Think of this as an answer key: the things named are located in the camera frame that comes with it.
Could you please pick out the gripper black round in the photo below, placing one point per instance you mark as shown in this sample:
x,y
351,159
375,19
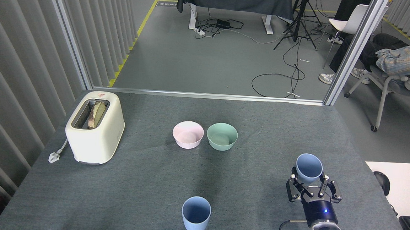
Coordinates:
x,y
320,212

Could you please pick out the blue cup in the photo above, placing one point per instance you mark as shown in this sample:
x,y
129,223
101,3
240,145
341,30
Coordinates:
x,y
308,177
194,228

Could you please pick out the black computer mouse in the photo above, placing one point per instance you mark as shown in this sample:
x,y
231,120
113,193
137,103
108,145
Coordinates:
x,y
382,182

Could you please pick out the white desk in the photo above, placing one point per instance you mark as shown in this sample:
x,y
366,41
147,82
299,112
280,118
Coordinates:
x,y
407,184

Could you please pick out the green bowl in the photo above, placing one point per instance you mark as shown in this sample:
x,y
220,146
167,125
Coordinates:
x,y
221,146

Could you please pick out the person's white shoe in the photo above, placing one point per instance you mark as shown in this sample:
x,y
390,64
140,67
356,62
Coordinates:
x,y
326,78
360,74

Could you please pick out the pink bowl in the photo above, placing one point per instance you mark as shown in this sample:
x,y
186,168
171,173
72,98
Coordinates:
x,y
187,142

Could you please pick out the white power strip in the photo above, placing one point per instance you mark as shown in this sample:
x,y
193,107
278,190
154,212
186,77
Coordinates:
x,y
200,31
335,40

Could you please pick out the person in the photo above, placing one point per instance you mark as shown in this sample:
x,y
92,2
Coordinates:
x,y
404,61

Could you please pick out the black tripod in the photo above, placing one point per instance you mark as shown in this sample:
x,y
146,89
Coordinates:
x,y
295,28

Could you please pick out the white table leg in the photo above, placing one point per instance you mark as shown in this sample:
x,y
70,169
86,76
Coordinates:
x,y
267,26
192,18

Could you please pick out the white plastic chair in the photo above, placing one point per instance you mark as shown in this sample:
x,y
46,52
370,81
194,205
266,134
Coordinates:
x,y
349,22

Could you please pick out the black garment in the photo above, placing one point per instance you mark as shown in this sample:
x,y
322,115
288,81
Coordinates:
x,y
348,4

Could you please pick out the black power strip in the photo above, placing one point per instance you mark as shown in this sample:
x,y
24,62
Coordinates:
x,y
223,24

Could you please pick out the cream white toaster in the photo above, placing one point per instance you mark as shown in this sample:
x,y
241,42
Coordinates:
x,y
96,144

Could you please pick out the toasted bread slice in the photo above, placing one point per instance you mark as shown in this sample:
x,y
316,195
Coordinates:
x,y
97,113

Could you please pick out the silver aluminium rail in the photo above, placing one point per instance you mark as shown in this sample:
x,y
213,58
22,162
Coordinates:
x,y
206,95

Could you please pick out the silver aluminium post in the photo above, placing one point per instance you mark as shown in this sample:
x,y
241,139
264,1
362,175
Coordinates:
x,y
69,35
354,53

